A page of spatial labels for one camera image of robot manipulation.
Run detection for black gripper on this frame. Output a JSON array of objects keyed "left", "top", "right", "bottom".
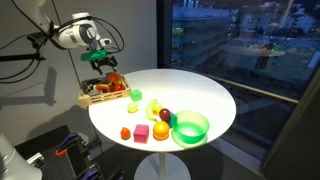
[{"left": 89, "top": 56, "right": 119, "bottom": 76}]

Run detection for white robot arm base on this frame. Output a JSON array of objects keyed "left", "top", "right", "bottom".
[{"left": 0, "top": 130, "right": 43, "bottom": 180}]

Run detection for black white zebra block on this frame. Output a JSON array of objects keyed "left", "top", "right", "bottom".
[{"left": 82, "top": 79, "right": 100, "bottom": 92}]

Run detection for dark grey block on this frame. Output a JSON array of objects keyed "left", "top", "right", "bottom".
[{"left": 87, "top": 88, "right": 102, "bottom": 98}]

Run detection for wooden box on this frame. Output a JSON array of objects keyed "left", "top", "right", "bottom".
[{"left": 77, "top": 73, "right": 132, "bottom": 108}]

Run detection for green foam block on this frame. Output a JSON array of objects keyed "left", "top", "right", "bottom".
[{"left": 129, "top": 88, "right": 143, "bottom": 102}]

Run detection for pink block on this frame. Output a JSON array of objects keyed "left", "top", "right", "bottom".
[{"left": 133, "top": 123, "right": 150, "bottom": 144}]

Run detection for teal block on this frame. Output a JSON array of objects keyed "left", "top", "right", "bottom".
[{"left": 167, "top": 112, "right": 178, "bottom": 128}]

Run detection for red toy tomato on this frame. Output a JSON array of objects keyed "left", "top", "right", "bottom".
[{"left": 112, "top": 83, "right": 126, "bottom": 93}]

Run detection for yellow toy banana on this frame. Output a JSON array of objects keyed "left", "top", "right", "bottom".
[{"left": 145, "top": 98, "right": 158, "bottom": 122}]

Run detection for yellow toy fruit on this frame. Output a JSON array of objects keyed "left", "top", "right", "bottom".
[{"left": 151, "top": 101, "right": 164, "bottom": 116}]

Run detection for small red-orange toy fruit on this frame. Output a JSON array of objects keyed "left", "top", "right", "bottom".
[{"left": 120, "top": 126, "right": 132, "bottom": 140}]

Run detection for dark red toy plum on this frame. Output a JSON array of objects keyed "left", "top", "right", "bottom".
[{"left": 158, "top": 107, "right": 172, "bottom": 122}]

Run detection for purple clamp orange tip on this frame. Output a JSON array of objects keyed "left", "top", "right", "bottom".
[{"left": 54, "top": 132, "right": 83, "bottom": 158}]

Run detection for toy orange fruit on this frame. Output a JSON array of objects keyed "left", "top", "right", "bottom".
[{"left": 152, "top": 120, "right": 171, "bottom": 141}]

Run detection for green plastic bowl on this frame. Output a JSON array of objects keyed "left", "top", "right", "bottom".
[{"left": 170, "top": 110, "right": 210, "bottom": 145}]

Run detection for purple spring clamp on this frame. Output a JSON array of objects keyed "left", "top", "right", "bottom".
[{"left": 77, "top": 165, "right": 101, "bottom": 180}]

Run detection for black mounting platform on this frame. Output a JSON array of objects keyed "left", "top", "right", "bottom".
[{"left": 14, "top": 124, "right": 101, "bottom": 180}]

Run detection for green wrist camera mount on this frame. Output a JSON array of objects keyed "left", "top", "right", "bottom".
[{"left": 79, "top": 49, "right": 109, "bottom": 62}]

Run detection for black looped gripper cable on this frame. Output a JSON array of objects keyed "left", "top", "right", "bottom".
[{"left": 56, "top": 14, "right": 126, "bottom": 54}]

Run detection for black hanging cable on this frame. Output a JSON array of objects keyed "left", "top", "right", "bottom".
[{"left": 0, "top": 0, "right": 57, "bottom": 84}]

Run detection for dark window frame post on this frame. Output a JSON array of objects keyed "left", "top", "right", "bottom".
[{"left": 155, "top": 0, "right": 173, "bottom": 69}]

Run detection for black camera on stand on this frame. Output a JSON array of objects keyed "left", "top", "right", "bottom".
[{"left": 26, "top": 31, "right": 48, "bottom": 49}]

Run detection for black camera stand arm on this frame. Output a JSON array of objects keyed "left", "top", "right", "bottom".
[{"left": 0, "top": 52, "right": 47, "bottom": 63}]

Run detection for white table pedestal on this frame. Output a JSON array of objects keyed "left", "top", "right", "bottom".
[{"left": 133, "top": 150, "right": 192, "bottom": 180}]

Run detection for silver metal bracket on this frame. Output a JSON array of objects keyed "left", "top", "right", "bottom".
[{"left": 26, "top": 152, "right": 45, "bottom": 168}]

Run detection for metal window rail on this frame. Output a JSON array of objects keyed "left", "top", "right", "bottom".
[{"left": 196, "top": 69, "right": 299, "bottom": 104}]

